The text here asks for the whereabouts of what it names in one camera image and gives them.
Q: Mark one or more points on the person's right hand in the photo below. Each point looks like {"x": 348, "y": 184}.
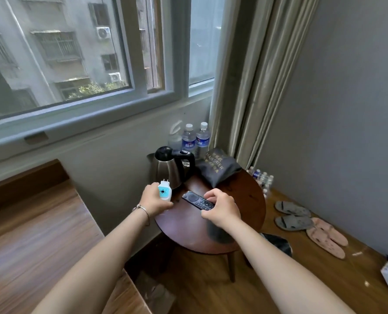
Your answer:
{"x": 225, "y": 210}

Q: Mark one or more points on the person's left hand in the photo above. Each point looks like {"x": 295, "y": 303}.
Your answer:
{"x": 149, "y": 201}

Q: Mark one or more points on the person's left thumb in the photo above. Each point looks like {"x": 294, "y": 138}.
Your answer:
{"x": 167, "y": 206}

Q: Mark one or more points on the person's right thumb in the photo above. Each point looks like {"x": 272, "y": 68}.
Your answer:
{"x": 207, "y": 215}

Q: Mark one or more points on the white and blue plug-in device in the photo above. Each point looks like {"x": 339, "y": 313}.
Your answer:
{"x": 164, "y": 191}

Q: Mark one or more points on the black remote control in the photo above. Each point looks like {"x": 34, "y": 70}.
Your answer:
{"x": 194, "y": 198}

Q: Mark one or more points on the person's left forearm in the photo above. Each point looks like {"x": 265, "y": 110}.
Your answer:
{"x": 99, "y": 261}

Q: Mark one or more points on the person's right forearm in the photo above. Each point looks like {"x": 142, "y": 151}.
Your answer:
{"x": 279, "y": 271}

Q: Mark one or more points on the round dark wooden table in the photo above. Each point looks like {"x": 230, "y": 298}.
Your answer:
{"x": 187, "y": 228}

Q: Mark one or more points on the steel electric kettle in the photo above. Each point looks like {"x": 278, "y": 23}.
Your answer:
{"x": 167, "y": 171}

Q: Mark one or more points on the pack of small water bottles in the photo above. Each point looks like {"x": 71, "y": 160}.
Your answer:
{"x": 262, "y": 179}

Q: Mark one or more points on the blue label water bottle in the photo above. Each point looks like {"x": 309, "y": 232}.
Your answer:
{"x": 202, "y": 138}
{"x": 189, "y": 138}

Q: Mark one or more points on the black plastic bag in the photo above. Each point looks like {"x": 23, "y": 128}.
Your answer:
{"x": 279, "y": 243}

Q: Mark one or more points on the grey slipper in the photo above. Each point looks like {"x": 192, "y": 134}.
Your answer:
{"x": 294, "y": 223}
{"x": 292, "y": 208}

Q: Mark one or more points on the pink slipper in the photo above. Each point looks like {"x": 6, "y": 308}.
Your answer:
{"x": 331, "y": 230}
{"x": 325, "y": 242}

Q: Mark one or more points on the brown wooden platform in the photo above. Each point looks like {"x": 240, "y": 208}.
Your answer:
{"x": 33, "y": 238}

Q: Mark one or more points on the white outdoor air conditioner unit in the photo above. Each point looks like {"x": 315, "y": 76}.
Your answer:
{"x": 103, "y": 32}
{"x": 114, "y": 77}

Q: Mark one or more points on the beige curtain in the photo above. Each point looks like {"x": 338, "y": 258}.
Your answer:
{"x": 262, "y": 78}

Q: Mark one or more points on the grey apartment building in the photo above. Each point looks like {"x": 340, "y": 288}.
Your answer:
{"x": 50, "y": 48}

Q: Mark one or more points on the grey window frame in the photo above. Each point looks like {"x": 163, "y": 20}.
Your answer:
{"x": 148, "y": 98}

